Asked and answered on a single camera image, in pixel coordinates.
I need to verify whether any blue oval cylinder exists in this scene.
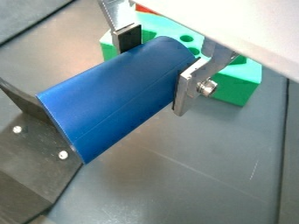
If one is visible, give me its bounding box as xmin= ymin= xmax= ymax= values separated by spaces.
xmin=36 ymin=36 xmax=195 ymax=164

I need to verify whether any green shape sorter block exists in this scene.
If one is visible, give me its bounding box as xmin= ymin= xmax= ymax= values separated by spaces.
xmin=99 ymin=11 xmax=261 ymax=106

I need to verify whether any black curved fixture stand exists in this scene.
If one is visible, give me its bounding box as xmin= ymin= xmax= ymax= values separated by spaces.
xmin=0 ymin=78 xmax=81 ymax=224

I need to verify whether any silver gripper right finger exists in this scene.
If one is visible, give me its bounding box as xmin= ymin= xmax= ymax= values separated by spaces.
xmin=172 ymin=38 xmax=239 ymax=116

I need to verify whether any red rectangular block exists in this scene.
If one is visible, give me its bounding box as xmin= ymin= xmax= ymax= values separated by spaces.
xmin=135 ymin=4 xmax=159 ymax=15

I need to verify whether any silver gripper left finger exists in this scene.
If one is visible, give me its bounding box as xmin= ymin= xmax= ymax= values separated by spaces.
xmin=97 ymin=0 xmax=141 ymax=53

